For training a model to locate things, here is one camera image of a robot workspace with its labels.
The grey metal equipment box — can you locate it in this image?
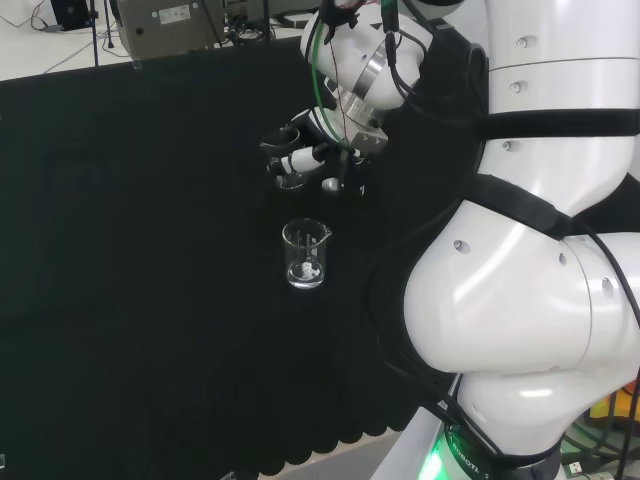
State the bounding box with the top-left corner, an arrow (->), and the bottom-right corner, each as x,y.
108,0 -> 226,60

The blue tripod leg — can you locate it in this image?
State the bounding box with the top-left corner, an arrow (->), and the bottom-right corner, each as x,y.
89,0 -> 100,67

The clear graduated glass beaker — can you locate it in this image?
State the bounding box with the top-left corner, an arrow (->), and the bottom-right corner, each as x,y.
280,218 -> 333,292

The black bench cloth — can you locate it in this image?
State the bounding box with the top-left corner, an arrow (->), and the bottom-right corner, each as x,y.
0,37 -> 640,476

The green cable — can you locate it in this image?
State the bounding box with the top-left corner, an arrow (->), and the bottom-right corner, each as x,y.
308,0 -> 396,147

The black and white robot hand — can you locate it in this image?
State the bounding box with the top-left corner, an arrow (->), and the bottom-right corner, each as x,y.
259,107 -> 389,197

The small clear glass beaker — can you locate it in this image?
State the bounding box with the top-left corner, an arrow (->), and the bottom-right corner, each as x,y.
259,127 -> 307,191

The yellow stop button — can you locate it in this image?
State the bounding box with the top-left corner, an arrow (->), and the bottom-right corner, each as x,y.
589,384 -> 640,426

